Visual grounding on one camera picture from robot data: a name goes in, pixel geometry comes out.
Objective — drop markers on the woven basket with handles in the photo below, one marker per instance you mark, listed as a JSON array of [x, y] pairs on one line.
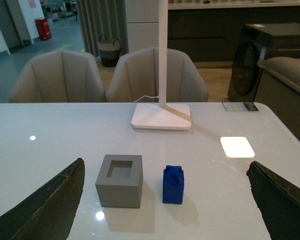
[[109, 50]]

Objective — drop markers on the blue plastic block part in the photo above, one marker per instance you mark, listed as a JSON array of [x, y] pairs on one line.
[[173, 184]]

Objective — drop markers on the beige curtain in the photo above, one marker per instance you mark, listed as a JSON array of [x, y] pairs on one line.
[[102, 17]]

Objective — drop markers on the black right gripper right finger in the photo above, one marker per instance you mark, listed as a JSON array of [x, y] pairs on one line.
[[278, 201]]

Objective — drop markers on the gray hollow cube base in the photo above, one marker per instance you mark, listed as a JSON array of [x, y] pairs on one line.
[[119, 182]]

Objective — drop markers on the dark kitchen counter cabinet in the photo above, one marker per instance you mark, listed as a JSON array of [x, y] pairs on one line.
[[211, 34]]

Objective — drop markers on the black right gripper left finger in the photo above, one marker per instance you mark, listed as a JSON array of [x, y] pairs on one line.
[[49, 212]]

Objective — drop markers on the red trash bin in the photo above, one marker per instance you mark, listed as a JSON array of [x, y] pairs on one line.
[[43, 28]]

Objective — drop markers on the white tall cabinet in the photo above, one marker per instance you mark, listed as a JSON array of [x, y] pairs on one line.
[[146, 24]]

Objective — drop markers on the beige armchair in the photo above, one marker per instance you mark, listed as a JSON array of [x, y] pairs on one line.
[[136, 78], [62, 76]]

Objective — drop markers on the black and white label card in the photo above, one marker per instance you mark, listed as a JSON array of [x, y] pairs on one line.
[[239, 106]]

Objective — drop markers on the beige right armchair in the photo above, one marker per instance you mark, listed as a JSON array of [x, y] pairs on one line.
[[136, 78]]

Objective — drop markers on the dark gray washing machine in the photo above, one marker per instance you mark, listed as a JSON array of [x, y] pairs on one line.
[[260, 42]]

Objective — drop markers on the white desk lamp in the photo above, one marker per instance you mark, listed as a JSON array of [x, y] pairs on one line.
[[162, 115]]

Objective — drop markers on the beige left armchair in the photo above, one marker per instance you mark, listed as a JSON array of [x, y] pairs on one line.
[[62, 76]]

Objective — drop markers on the gray cushioned sofa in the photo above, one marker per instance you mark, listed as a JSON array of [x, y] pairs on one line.
[[279, 89]]

